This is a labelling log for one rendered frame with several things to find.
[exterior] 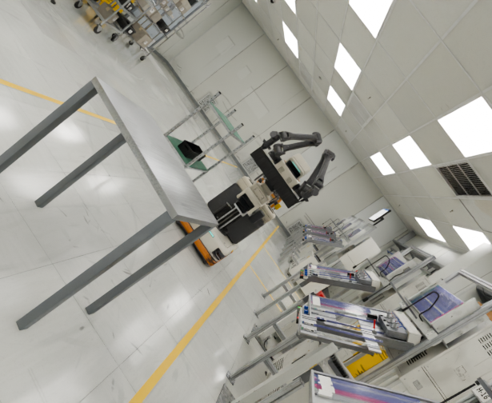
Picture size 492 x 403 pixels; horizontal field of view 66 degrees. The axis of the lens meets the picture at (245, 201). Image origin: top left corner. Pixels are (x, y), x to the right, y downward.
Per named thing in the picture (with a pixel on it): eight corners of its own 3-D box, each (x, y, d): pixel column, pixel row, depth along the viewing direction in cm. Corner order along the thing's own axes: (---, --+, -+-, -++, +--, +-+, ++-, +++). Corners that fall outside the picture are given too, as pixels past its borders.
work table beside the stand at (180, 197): (39, 201, 210) (150, 114, 199) (93, 313, 192) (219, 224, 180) (-41, 188, 167) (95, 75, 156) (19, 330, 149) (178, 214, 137)
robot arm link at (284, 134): (319, 145, 350) (317, 134, 353) (323, 141, 345) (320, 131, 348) (280, 142, 329) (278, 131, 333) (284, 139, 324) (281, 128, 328)
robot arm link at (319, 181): (333, 157, 350) (323, 150, 349) (337, 153, 345) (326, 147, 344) (320, 190, 326) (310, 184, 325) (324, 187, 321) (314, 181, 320)
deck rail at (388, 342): (307, 329, 268) (310, 320, 267) (307, 327, 270) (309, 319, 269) (412, 353, 257) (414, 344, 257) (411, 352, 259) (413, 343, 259)
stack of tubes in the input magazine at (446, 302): (430, 322, 258) (465, 301, 254) (410, 301, 308) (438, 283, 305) (441, 338, 257) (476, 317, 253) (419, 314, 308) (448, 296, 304)
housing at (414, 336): (405, 352, 260) (409, 332, 259) (390, 326, 308) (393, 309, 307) (417, 354, 258) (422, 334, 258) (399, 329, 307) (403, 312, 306)
